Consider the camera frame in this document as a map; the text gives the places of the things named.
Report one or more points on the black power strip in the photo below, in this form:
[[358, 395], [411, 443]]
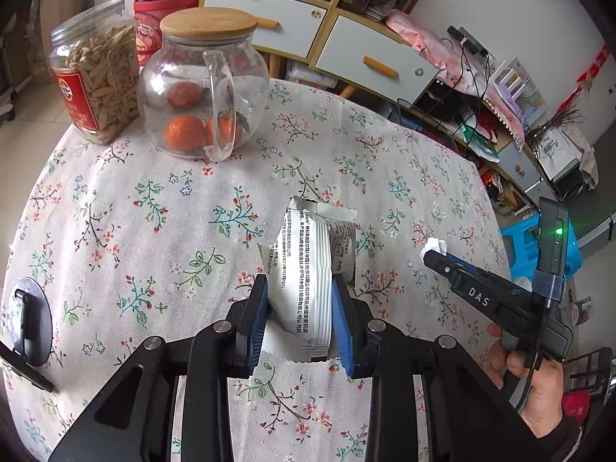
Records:
[[469, 41]]

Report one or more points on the white tissue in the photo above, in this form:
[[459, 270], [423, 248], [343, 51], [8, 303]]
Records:
[[433, 246]]

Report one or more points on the wooden cabinet white drawers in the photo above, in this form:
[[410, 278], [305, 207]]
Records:
[[288, 33]]

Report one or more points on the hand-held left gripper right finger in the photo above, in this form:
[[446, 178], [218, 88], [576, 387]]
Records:
[[341, 327]]

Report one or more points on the glass teapot bamboo lid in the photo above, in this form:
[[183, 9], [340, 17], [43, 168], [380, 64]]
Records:
[[192, 62]]

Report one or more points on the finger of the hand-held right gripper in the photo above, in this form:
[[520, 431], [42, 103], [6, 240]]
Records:
[[476, 293]]

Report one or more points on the person's right forearm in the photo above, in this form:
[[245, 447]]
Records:
[[553, 438]]

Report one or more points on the person's right hand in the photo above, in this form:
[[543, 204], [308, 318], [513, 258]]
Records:
[[544, 385]]

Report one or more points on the white snack wrapper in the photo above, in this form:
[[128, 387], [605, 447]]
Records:
[[303, 274]]

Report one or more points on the red bucket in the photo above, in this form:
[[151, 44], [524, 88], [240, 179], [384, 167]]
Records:
[[147, 24]]

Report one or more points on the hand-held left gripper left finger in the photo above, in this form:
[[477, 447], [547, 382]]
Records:
[[257, 327]]

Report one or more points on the pink cloth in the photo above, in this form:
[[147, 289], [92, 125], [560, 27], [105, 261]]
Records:
[[418, 33]]

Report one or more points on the floral tablecloth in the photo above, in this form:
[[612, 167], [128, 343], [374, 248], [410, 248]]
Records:
[[144, 211]]

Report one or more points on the clear jar of seeds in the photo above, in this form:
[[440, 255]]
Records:
[[96, 82]]

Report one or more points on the mandarin orange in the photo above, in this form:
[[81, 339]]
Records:
[[220, 130], [185, 132]]

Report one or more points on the blue plastic stool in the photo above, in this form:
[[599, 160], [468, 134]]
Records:
[[519, 245]]

